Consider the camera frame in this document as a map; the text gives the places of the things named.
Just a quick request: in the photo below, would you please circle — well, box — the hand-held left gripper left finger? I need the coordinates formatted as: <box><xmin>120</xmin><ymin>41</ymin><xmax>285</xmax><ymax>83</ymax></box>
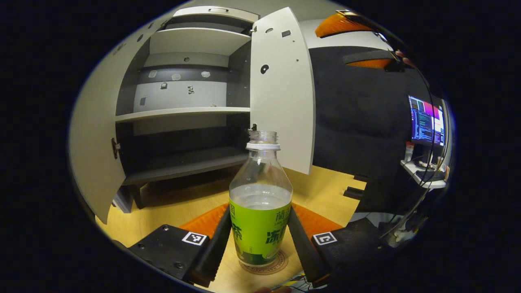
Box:
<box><xmin>128</xmin><ymin>203</ymin><xmax>232</xmax><ymax>288</ymax></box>

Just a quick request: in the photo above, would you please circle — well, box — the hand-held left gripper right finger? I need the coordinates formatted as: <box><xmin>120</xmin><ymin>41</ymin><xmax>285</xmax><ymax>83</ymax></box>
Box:
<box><xmin>287</xmin><ymin>203</ymin><xmax>387</xmax><ymax>289</ymax></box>

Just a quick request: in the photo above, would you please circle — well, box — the round brown coaster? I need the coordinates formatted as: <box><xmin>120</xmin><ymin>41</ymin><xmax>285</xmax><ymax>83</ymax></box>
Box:
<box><xmin>239</xmin><ymin>250</ymin><xmax>289</xmax><ymax>276</ymax></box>

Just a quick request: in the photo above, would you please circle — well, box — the green label bottle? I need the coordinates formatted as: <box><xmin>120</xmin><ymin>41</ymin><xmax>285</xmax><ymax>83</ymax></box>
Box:
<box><xmin>229</xmin><ymin>130</ymin><xmax>293</xmax><ymax>267</ymax></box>

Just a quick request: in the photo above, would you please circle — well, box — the white cabinet door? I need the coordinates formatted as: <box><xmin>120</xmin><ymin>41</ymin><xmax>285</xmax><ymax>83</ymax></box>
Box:
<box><xmin>249</xmin><ymin>7</ymin><xmax>316</xmax><ymax>175</ymax></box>
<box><xmin>68</xmin><ymin>18</ymin><xmax>175</xmax><ymax>224</ymax></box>

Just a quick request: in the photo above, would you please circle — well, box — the white cabinet drawer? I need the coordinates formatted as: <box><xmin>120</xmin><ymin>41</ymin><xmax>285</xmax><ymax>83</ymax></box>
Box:
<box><xmin>173</xmin><ymin>5</ymin><xmax>260</xmax><ymax>23</ymax></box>

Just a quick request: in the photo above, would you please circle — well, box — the white cabinet shelf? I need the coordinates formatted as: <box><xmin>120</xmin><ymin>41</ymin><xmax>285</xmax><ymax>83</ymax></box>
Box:
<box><xmin>149</xmin><ymin>28</ymin><xmax>252</xmax><ymax>56</ymax></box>
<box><xmin>115</xmin><ymin>107</ymin><xmax>251</xmax><ymax>123</ymax></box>

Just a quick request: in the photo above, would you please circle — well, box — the white cabinet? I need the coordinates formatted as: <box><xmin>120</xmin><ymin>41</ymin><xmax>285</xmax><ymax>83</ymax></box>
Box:
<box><xmin>68</xmin><ymin>5</ymin><xmax>316</xmax><ymax>224</ymax></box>

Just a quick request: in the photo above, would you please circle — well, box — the black backdrop cloth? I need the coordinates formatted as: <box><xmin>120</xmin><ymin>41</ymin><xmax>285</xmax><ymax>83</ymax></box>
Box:
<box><xmin>308</xmin><ymin>46</ymin><xmax>432</xmax><ymax>213</ymax></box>

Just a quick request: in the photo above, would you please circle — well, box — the computer monitor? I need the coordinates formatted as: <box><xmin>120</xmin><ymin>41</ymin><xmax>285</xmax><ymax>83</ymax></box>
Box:
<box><xmin>408</xmin><ymin>95</ymin><xmax>445</xmax><ymax>147</ymax></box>

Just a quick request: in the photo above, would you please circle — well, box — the white desk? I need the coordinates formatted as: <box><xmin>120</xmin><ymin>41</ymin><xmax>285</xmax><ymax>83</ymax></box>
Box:
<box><xmin>400</xmin><ymin>160</ymin><xmax>448</xmax><ymax>190</ymax></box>

